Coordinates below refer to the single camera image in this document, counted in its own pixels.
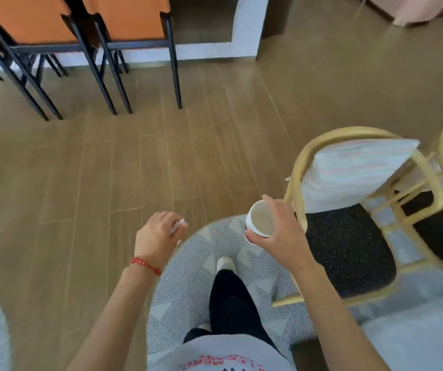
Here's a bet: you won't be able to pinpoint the person's left hand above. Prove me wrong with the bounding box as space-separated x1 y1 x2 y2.
133 211 188 270

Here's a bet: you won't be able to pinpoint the person's right hand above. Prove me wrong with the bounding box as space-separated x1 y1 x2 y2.
244 195 317 269

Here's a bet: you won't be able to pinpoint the small white paper piece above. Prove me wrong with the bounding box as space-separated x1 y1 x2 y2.
170 218 187 246

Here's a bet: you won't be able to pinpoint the white cup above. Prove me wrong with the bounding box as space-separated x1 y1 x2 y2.
245 199 276 239

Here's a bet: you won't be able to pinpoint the person's right forearm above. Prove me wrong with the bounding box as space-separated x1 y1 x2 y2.
283 259 393 371

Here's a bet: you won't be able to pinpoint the person's left forearm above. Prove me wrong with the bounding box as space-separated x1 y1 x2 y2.
65 263 161 371

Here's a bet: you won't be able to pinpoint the person's white slipper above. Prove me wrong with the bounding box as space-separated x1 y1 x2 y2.
216 257 237 273

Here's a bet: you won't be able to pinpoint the round grey patterned rug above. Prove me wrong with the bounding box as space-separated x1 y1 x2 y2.
146 214 323 368

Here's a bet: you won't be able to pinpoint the person's black trousers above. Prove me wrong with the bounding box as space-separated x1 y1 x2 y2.
183 268 281 353

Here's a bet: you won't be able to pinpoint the black speckled seat cushion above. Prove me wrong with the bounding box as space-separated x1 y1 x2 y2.
301 204 397 300
395 187 443 266

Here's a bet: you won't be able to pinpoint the white striped pillow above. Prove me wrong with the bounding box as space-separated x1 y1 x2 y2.
286 138 420 214

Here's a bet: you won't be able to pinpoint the person's grey printed shirt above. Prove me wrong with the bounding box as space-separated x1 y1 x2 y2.
147 335 296 371

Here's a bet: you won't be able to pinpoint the light grey rug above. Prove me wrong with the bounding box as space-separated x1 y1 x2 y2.
345 206 443 371

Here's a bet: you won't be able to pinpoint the orange chair with black legs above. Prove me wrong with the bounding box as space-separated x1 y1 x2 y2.
79 0 183 115
0 0 118 128

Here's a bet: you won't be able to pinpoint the pink cabinet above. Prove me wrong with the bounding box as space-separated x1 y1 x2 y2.
391 0 443 28

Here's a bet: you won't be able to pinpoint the red string bracelet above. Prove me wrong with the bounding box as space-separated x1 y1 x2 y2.
129 257 162 277

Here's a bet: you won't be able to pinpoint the white textured counter frame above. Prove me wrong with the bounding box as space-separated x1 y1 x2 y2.
121 0 269 61

